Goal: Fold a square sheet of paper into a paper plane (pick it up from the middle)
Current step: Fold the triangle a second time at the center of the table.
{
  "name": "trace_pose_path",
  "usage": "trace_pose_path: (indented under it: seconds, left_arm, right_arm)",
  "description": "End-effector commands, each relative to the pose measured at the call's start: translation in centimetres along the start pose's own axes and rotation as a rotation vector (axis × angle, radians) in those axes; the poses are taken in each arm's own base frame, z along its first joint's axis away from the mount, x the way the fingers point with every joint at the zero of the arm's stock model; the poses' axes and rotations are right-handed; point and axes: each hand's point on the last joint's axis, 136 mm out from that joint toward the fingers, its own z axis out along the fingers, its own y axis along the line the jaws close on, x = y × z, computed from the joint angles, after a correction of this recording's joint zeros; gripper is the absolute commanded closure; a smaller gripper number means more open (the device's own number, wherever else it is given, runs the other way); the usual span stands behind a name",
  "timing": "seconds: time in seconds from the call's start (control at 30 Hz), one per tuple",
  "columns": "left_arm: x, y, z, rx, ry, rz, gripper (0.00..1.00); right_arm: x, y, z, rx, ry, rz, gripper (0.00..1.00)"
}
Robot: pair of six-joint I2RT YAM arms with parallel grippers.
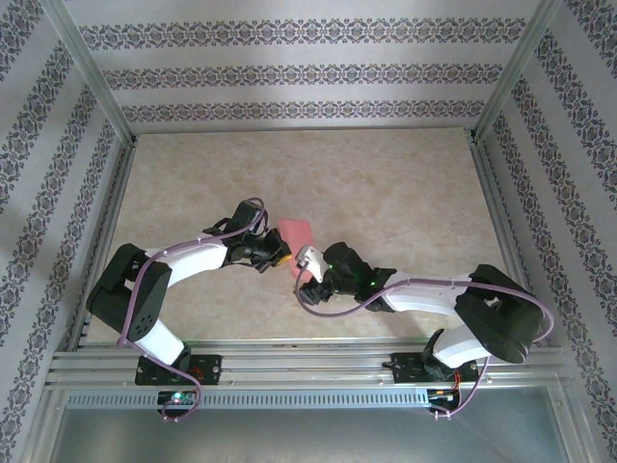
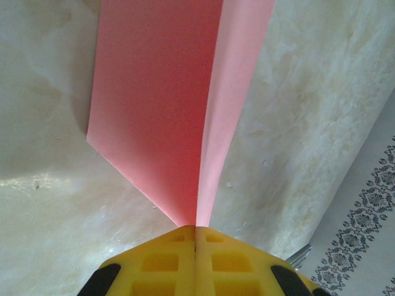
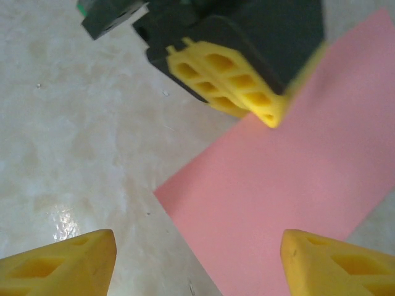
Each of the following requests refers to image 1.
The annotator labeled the pink paper sheet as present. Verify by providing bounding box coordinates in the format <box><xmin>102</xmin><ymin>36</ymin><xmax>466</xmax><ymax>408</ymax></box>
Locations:
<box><xmin>278</xmin><ymin>218</ymin><xmax>313</xmax><ymax>280</ymax></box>

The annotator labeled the left controller board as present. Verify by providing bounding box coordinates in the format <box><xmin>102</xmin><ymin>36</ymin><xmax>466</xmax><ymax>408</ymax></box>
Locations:
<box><xmin>157</xmin><ymin>390</ymin><xmax>198</xmax><ymax>406</ymax></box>

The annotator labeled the aluminium frame rail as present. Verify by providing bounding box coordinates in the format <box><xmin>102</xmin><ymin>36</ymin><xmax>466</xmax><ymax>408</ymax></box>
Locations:
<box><xmin>45</xmin><ymin>337</ymin><xmax>573</xmax><ymax>390</ymax></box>

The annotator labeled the slotted grey cable duct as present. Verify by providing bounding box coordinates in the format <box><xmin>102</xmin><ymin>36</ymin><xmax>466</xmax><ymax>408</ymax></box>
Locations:
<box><xmin>62</xmin><ymin>389</ymin><xmax>459</xmax><ymax>410</ymax></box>

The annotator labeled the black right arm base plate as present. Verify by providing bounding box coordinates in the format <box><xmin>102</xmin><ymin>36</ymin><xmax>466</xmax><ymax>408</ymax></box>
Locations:
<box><xmin>390</xmin><ymin>350</ymin><xmax>481</xmax><ymax>386</ymax></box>

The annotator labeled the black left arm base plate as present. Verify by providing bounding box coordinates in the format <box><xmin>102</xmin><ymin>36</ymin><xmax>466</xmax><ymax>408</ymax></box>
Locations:
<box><xmin>134</xmin><ymin>354</ymin><xmax>224</xmax><ymax>387</ymax></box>

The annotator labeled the aluminium side rail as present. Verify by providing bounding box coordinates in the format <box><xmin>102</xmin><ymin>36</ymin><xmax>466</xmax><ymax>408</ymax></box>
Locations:
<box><xmin>67</xmin><ymin>137</ymin><xmax>139</xmax><ymax>348</ymax></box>
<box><xmin>469</xmin><ymin>129</ymin><xmax>549</xmax><ymax>346</ymax></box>

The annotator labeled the aluminium frame post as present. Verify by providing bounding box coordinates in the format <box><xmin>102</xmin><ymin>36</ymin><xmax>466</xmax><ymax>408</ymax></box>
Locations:
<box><xmin>471</xmin><ymin>0</ymin><xmax>565</xmax><ymax>144</ymax></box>
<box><xmin>40</xmin><ymin>0</ymin><xmax>140</xmax><ymax>146</ymax></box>

